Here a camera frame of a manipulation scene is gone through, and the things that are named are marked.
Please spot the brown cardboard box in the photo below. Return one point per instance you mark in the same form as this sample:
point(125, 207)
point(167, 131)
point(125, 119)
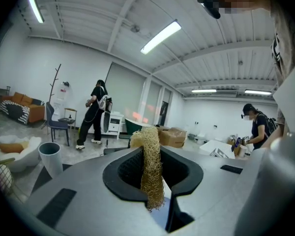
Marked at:
point(173, 136)

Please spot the grey cylindrical bin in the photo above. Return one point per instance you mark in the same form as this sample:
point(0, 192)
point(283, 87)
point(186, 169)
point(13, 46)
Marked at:
point(51, 160)

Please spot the white lounge chair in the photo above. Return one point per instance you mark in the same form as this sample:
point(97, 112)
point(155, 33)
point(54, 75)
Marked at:
point(22, 156)

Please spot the small gold-framed side table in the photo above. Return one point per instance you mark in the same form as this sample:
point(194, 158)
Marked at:
point(70, 117)

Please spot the orange sofa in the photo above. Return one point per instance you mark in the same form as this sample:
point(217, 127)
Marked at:
point(32, 107)

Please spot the white air conditioner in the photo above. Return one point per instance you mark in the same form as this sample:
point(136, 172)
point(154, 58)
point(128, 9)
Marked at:
point(223, 93)

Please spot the blue chair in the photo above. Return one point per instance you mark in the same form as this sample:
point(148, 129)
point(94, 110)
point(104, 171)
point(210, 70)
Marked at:
point(55, 124)

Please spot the black white striped blanket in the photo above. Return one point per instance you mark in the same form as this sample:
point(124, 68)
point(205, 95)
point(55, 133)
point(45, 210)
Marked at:
point(14, 109)

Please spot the black head-worn camera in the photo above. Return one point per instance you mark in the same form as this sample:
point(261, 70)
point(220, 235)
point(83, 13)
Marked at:
point(209, 5)

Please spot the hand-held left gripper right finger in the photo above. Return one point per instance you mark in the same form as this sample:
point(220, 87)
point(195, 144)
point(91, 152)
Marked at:
point(211, 181)

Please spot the white water dispenser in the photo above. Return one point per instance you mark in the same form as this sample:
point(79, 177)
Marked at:
point(60, 99)

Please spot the person's beige shirt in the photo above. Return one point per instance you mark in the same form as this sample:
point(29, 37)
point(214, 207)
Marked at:
point(288, 38)

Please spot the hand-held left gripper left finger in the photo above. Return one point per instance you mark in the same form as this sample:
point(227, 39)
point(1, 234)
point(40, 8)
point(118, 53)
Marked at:
point(88, 188)

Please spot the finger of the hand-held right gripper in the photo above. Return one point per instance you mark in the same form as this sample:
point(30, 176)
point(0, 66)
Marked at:
point(275, 181)

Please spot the long ceiling tube light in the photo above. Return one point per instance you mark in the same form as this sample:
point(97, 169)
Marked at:
point(258, 92)
point(204, 90)
point(161, 37)
point(35, 5)

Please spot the tan loofah scrubber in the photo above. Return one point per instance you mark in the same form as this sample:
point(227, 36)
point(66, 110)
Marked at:
point(151, 166)

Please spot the white nightstand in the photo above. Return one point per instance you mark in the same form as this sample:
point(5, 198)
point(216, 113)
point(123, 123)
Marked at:
point(114, 123)

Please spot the grey roller blind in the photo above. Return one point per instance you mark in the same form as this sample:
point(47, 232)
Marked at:
point(153, 99)
point(125, 92)

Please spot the orange cushion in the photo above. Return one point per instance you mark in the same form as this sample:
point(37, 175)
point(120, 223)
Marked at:
point(11, 147)

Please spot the dark green bathtub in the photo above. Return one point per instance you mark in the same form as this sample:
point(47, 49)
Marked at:
point(135, 126)

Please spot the brown branch coat rack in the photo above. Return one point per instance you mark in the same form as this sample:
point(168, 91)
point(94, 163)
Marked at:
point(54, 82)

